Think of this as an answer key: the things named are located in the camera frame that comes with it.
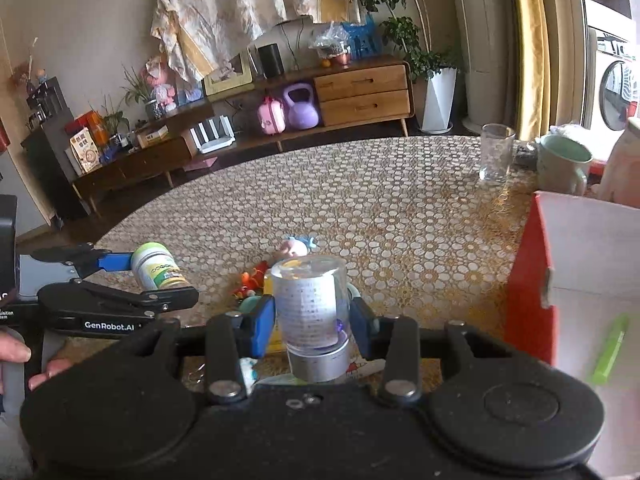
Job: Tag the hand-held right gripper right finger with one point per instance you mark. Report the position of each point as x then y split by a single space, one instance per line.
361 330

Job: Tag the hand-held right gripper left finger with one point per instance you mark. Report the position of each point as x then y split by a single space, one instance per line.
262 327

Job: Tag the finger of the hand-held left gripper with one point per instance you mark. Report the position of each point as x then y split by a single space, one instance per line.
100 310
115 261

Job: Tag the white bottle with green label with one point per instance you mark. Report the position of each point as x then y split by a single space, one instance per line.
157 267

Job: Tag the clear jar with silver base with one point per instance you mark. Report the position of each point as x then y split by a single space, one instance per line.
310 310

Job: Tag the red cardboard box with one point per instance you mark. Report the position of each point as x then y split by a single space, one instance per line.
530 300

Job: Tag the person's left hand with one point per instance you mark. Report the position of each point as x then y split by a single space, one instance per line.
12 351

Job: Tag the teal and white small toy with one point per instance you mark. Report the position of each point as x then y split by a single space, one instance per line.
248 372

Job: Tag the red and orange toy figure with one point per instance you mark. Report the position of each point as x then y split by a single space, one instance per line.
252 280

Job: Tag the pink and blue toy figure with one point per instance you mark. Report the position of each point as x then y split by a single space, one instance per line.
296 246

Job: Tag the black side cabinet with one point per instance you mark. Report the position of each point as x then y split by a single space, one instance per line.
47 160

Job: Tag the yellow snack box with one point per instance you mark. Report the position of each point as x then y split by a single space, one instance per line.
84 152

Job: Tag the gold patterned lace tablecloth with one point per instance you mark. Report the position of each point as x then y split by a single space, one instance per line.
400 220

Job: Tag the orange box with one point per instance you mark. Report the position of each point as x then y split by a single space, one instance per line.
92 127

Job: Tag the small green potted plant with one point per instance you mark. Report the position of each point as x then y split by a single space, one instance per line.
145 97
112 122

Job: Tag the black coffee machine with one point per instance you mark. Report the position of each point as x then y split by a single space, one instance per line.
47 102

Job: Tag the white router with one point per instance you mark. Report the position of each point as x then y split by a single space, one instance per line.
212 135

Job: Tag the pink doll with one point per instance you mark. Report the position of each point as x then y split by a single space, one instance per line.
161 85

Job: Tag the pink toy suitcase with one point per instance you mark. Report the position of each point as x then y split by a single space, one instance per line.
271 117

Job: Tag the purple kettlebell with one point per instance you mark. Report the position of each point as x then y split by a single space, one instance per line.
301 110

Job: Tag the clear drinking glass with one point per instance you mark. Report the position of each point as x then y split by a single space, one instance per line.
496 155

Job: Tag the wooden media cabinet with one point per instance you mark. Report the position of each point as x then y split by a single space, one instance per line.
360 95

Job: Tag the potted tree in white pot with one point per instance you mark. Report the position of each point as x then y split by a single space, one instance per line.
439 100

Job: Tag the green marker pen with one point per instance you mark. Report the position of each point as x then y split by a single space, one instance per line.
610 352

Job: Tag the black cylinder speaker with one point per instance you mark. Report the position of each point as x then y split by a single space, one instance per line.
270 61

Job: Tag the green ceramic mug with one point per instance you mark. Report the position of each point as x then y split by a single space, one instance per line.
557 170

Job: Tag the floral fabric drape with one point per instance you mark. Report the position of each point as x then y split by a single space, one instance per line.
225 5

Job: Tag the clear plastic bag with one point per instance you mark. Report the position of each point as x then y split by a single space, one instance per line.
327 42

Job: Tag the blue printed bag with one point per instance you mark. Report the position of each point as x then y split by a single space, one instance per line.
362 37

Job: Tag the white tower air conditioner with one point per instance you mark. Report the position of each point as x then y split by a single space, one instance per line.
485 50

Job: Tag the pink jar with silver lid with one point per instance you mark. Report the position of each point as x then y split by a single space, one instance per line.
622 170

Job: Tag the yellow curtain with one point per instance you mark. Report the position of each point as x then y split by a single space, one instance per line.
530 50

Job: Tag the white washing machine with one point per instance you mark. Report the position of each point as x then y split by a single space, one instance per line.
612 75

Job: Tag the yellow picture frame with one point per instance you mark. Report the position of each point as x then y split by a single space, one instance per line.
227 77

